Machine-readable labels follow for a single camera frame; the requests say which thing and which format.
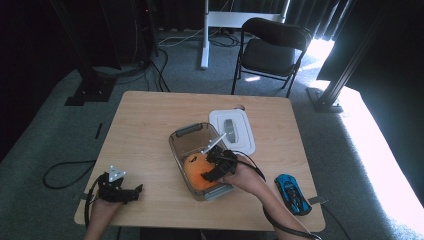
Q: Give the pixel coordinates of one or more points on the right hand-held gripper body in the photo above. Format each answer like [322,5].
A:
[228,161]

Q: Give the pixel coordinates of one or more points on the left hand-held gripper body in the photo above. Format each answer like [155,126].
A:
[111,191]

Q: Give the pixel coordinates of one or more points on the orange plush fruit toy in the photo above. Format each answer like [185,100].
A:
[196,173]

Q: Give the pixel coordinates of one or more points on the clear grey storage box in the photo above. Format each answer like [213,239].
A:
[190,140]

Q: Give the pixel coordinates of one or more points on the person's left hand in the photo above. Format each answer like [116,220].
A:
[103,211]

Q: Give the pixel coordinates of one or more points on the person's right hand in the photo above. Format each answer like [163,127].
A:
[246,176]

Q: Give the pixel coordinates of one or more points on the grey tape strip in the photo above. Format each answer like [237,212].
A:
[79,196]
[317,200]

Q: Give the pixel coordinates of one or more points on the black tape strip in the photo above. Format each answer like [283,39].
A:
[99,130]

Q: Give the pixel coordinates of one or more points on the blue toy car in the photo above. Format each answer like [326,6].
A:
[293,195]

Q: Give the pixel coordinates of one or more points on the black folding chair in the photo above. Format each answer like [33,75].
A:
[268,55]

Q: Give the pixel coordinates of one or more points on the black metal profile stand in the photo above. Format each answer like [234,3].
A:
[336,83]

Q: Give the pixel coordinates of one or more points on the dark curtain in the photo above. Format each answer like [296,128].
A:
[300,13]

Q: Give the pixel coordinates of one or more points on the black stand with base plate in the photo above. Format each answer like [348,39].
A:
[90,90]

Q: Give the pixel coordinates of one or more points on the white desk frame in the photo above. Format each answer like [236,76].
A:
[205,40]

